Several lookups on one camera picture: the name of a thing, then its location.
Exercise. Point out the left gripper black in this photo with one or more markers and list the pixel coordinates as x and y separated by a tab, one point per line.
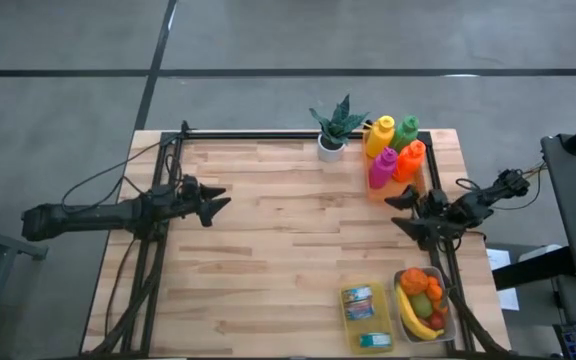
183	200

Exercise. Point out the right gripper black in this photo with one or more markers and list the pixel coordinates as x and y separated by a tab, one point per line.
440	217

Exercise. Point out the neon red squeeze bottle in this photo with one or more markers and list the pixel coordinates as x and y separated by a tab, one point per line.
409	162

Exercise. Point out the magenta squeeze bottle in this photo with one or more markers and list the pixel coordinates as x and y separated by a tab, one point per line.
382	170

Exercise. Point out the orange toy bell pepper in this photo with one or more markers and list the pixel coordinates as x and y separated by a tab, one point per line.
414	281

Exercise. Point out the small orange carrots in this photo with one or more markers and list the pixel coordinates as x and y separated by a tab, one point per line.
436	291

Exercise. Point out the large yellow squeeze bottle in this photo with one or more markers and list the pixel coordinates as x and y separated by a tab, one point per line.
380	140

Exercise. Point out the green squeeze bottle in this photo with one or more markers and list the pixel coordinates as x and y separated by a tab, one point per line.
405	132

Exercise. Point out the green toy pear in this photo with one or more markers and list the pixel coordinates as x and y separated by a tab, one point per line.
421	305

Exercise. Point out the yellow toy banana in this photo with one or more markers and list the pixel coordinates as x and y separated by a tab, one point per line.
408	317

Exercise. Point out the small red strawberry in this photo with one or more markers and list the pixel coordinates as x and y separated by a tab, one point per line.
436	320

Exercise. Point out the tin can gold lid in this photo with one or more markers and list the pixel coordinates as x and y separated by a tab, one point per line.
359	311

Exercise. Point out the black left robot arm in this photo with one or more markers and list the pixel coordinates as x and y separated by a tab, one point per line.
93	217

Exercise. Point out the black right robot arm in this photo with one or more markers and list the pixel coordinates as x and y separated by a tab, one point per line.
483	202

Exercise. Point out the translucent orange bin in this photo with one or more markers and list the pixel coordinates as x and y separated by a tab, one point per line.
393	192

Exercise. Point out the white paper sheet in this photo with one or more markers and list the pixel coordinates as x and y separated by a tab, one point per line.
500	260

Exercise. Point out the snake plant in white pot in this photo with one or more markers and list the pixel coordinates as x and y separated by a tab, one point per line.
330	147

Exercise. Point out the grey plastic bin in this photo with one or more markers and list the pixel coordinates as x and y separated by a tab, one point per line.
450	320

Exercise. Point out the translucent yellow bin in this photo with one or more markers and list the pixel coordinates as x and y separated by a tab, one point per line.
368	325

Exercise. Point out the black table frame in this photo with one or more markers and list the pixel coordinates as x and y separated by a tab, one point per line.
268	135

